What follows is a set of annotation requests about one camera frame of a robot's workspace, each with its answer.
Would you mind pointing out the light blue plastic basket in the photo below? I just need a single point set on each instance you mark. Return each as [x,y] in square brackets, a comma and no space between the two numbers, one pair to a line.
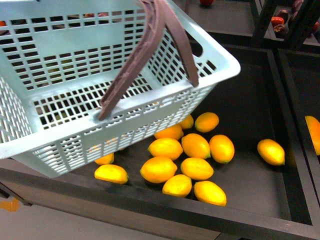
[57,59]

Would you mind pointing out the yellow mango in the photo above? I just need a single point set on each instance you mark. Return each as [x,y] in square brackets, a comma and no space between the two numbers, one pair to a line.
[314,130]

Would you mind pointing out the yellow lemon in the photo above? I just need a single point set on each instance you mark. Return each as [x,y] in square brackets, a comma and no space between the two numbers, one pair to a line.
[111,173]
[179,186]
[206,122]
[196,146]
[271,152]
[105,160]
[173,132]
[166,147]
[158,169]
[222,149]
[196,168]
[209,192]

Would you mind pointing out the black lemon bin tray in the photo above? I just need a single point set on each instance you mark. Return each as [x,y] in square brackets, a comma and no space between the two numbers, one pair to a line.
[264,202]

